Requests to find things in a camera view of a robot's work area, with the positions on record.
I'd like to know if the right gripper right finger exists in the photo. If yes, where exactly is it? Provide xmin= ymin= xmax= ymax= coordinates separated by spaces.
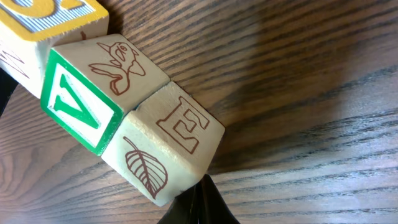
xmin=158 ymin=174 xmax=239 ymax=224

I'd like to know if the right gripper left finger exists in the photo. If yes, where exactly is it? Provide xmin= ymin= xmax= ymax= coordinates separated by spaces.
xmin=0 ymin=69 xmax=18 ymax=116

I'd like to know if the wooden block letter W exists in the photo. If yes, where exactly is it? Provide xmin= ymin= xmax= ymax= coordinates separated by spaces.
xmin=1 ymin=0 xmax=109 ymax=98

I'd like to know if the wooden block leaf picture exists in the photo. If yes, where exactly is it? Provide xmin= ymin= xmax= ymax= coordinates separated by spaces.
xmin=101 ymin=82 xmax=225 ymax=207

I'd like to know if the green block letter V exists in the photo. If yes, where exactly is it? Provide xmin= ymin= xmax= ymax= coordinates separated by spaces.
xmin=40 ymin=34 xmax=170 ymax=156

